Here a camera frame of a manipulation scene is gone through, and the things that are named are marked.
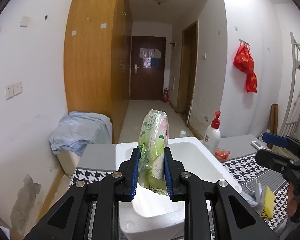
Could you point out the red hanging bag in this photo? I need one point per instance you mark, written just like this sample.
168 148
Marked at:
243 61

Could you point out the red fire extinguisher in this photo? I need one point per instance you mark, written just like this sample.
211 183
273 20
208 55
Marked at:
165 95

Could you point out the red snack packet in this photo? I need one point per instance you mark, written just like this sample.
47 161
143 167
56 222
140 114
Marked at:
222 155

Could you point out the green tissue pack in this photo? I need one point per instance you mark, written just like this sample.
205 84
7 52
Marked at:
153 138

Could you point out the light blue face mask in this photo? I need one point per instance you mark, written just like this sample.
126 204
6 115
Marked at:
254 193

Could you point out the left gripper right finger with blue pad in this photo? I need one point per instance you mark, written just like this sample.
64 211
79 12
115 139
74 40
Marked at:
212 208

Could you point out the light blue cloth pile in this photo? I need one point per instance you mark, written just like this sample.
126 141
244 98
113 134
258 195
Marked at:
76 130

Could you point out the dark brown door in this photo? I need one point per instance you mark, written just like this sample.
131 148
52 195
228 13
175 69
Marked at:
147 67

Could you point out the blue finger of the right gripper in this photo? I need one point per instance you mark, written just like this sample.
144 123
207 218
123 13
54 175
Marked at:
276 140

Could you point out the white styrofoam box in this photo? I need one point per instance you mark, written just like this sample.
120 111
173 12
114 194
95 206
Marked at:
199 161

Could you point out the white remote control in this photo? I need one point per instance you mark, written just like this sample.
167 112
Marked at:
257 145

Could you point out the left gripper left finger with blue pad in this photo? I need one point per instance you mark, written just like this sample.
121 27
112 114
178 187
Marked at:
90 211

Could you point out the metal bunk bed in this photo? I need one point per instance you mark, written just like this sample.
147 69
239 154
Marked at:
291 118

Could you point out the yellow sponge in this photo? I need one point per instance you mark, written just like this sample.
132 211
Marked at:
268 203

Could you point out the white red pump bottle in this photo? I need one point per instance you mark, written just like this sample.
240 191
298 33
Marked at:
212 135

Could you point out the wooden wardrobe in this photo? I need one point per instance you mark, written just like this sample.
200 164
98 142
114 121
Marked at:
96 59

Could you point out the wooden planks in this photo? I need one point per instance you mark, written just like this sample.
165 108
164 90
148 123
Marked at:
273 120

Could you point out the white wall switch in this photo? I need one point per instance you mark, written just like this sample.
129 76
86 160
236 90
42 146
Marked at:
13 90

